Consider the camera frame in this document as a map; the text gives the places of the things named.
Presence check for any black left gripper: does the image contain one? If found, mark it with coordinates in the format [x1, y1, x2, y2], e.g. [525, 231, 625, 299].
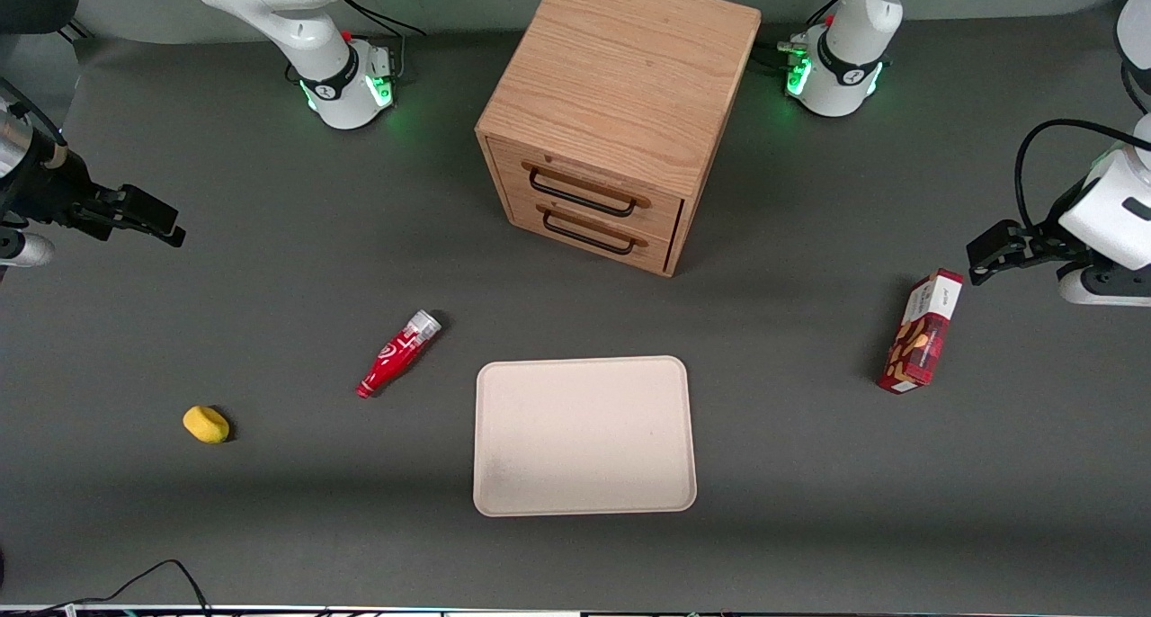
[967, 178, 1095, 286]

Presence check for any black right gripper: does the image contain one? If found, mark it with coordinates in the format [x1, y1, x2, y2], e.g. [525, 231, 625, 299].
[0, 131, 187, 248]

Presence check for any red coke bottle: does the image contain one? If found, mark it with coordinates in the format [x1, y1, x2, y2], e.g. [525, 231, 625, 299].
[356, 309, 442, 399]

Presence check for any beige rectangular tray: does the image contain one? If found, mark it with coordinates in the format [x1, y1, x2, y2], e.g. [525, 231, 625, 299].
[473, 355, 698, 517]

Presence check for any red snack box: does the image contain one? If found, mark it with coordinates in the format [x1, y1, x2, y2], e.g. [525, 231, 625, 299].
[878, 269, 965, 395]

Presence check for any yellow lemon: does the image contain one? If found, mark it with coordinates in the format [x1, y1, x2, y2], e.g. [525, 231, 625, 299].
[183, 406, 231, 444]

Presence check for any wooden drawer cabinet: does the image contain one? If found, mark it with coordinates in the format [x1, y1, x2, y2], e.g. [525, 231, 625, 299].
[475, 0, 763, 278]

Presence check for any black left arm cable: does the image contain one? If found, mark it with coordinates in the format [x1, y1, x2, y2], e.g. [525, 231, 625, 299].
[1014, 118, 1151, 236]

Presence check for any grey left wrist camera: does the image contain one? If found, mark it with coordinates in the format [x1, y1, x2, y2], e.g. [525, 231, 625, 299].
[1057, 262, 1151, 308]

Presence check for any black right base cable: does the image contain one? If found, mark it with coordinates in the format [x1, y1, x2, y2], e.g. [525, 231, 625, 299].
[340, 0, 427, 78]

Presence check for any black base cable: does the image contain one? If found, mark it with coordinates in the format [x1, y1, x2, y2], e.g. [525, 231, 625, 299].
[755, 0, 843, 65]
[340, 0, 427, 78]

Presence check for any black left base cable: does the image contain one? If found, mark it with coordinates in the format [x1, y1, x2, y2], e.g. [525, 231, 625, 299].
[755, 0, 843, 65]

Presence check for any black cable on table edge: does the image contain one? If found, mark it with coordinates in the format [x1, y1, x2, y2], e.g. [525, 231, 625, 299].
[0, 559, 213, 617]

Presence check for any short black drawer handle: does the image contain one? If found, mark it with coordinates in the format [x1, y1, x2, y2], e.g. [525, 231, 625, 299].
[541, 209, 637, 257]

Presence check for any long black drawer handle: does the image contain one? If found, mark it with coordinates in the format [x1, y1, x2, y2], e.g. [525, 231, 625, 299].
[528, 166, 638, 219]

